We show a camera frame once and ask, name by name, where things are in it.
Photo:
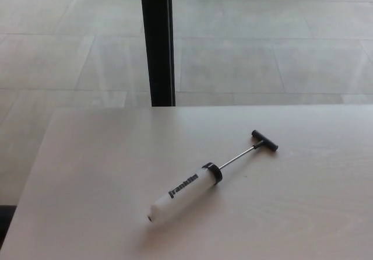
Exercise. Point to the black window frame post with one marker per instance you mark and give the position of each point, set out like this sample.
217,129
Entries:
157,41

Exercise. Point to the white Franklin air pump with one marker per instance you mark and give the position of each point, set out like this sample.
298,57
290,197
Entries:
180,193

